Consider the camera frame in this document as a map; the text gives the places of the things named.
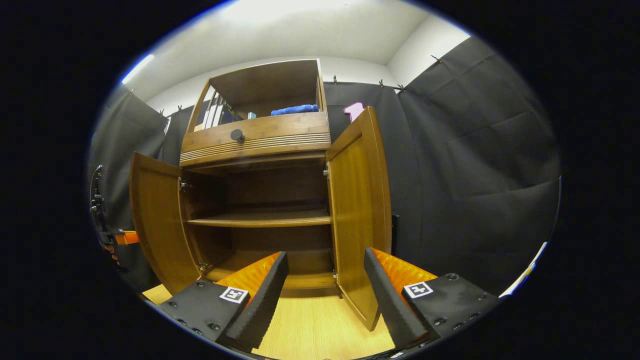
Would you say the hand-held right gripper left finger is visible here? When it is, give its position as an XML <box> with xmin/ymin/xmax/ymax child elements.
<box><xmin>156</xmin><ymin>251</ymin><xmax>290</xmax><ymax>354</ymax></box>

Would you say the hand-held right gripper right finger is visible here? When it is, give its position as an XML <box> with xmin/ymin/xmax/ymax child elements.
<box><xmin>363</xmin><ymin>247</ymin><xmax>503</xmax><ymax>349</ymax></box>

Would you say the wooden cabinet door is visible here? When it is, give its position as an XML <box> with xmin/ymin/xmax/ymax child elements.
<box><xmin>325</xmin><ymin>105</ymin><xmax>393</xmax><ymax>332</ymax></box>
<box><xmin>129</xmin><ymin>151</ymin><xmax>202</xmax><ymax>296</ymax></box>

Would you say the wooden double-door shoe cabinet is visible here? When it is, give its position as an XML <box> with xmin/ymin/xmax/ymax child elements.
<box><xmin>129</xmin><ymin>58</ymin><xmax>393</xmax><ymax>332</ymax></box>

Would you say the wooden cabinet drawer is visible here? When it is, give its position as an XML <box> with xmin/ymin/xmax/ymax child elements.
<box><xmin>180</xmin><ymin>111</ymin><xmax>332</xmax><ymax>168</ymax></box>

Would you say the white sheet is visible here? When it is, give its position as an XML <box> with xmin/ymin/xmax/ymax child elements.
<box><xmin>500</xmin><ymin>241</ymin><xmax>549</xmax><ymax>299</ymax></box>

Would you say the row of upright books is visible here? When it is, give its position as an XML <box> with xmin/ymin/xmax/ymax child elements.
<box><xmin>195</xmin><ymin>90</ymin><xmax>236</xmax><ymax>132</ymax></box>

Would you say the black backdrop cloth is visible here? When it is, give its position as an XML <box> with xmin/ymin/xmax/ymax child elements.
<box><xmin>90</xmin><ymin>36</ymin><xmax>561</xmax><ymax>296</ymax></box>

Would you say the blue folded towel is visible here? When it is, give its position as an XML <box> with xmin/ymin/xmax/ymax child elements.
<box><xmin>270</xmin><ymin>103</ymin><xmax>320</xmax><ymax>117</ymax></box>

